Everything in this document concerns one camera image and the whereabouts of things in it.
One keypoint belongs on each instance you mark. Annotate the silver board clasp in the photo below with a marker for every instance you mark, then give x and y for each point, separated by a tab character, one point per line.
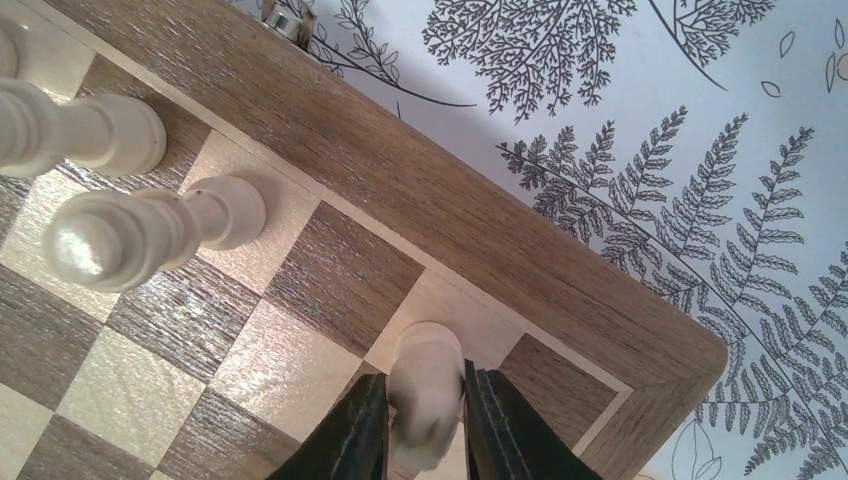
296	24

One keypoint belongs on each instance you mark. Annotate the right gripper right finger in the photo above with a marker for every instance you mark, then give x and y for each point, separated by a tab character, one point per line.
506	438

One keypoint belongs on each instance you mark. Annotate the light wooden chess piece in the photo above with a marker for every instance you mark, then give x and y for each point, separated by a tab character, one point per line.
111	134
112	242

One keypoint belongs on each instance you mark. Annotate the wooden chess board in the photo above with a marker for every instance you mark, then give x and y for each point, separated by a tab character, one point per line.
220	368

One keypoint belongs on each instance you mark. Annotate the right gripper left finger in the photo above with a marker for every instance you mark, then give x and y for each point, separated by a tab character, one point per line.
351	442

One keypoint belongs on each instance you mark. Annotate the light wooden rook piece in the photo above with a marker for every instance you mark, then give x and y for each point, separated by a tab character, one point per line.
426	387

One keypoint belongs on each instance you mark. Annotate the floral table mat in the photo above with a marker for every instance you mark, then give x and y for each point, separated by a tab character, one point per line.
699	146

